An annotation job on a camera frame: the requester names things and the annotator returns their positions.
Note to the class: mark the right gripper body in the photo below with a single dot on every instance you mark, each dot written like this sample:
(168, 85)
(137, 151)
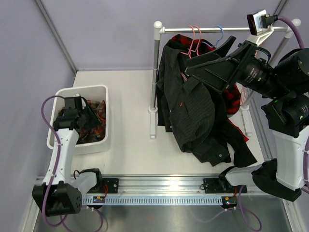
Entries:
(241, 65)

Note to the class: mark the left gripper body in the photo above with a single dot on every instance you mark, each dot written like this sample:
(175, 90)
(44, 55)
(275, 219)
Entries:
(81, 114)

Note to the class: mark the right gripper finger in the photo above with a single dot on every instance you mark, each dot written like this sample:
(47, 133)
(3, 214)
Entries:
(216, 74)
(219, 52)

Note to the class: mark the orange plaid shirt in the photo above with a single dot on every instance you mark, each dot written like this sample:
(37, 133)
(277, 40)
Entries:
(90, 135)

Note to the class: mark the pink hanger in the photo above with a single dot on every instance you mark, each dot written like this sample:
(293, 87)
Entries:
(190, 49)
(244, 93)
(199, 41)

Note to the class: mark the dark pinstripe shirt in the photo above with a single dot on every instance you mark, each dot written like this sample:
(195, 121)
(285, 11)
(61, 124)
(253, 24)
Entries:
(185, 108)

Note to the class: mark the plain black shirt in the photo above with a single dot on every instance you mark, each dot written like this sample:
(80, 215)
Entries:
(227, 133)

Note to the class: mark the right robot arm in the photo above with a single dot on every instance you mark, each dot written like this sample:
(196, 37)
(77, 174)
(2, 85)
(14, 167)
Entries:
(286, 86)

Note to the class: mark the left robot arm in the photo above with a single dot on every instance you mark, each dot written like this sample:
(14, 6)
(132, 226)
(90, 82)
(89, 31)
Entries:
(58, 194)

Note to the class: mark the blue hanger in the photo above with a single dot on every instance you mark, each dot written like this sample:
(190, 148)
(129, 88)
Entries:
(216, 44)

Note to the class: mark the red black checked shirt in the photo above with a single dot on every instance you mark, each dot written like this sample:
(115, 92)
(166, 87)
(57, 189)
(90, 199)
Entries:
(231, 97)

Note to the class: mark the white plastic basket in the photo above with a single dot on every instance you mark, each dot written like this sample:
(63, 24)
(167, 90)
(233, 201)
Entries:
(94, 93)

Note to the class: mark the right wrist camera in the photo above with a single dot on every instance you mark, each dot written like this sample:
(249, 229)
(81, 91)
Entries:
(260, 26)

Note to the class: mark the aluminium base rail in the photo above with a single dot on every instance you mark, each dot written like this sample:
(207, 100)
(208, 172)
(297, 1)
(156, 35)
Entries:
(112, 185)

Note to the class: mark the white slotted cable duct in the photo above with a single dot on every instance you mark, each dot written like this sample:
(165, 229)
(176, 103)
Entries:
(152, 200)

